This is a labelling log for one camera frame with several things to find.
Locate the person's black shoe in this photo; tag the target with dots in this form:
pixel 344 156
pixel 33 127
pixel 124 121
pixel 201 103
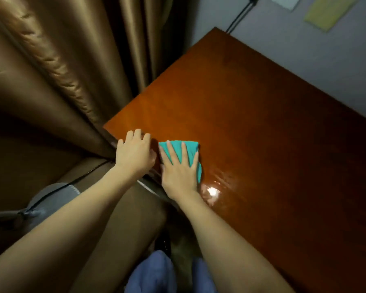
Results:
pixel 163 239

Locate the person's right hand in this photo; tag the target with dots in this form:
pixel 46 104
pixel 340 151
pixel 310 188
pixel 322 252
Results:
pixel 180 177

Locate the yellow wall sticker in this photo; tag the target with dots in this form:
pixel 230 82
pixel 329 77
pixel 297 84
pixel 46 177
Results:
pixel 329 10

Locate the teal cleaning cloth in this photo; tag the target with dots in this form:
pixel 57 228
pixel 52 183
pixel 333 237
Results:
pixel 190 146

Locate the white wall outlet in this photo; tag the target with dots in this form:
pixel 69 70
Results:
pixel 283 1

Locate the reddish wooden desk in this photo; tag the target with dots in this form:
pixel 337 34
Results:
pixel 262 131

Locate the person's right forearm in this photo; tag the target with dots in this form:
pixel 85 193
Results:
pixel 232 253

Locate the person's blue trousers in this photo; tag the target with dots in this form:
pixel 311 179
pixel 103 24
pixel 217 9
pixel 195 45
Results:
pixel 164 274

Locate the beige padded stool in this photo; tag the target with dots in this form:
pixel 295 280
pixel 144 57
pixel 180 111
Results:
pixel 110 241

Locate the brown curtain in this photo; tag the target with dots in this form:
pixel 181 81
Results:
pixel 61 64

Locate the person's left hand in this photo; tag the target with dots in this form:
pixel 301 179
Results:
pixel 134 155

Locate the person's left forearm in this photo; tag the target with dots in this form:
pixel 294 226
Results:
pixel 55 241

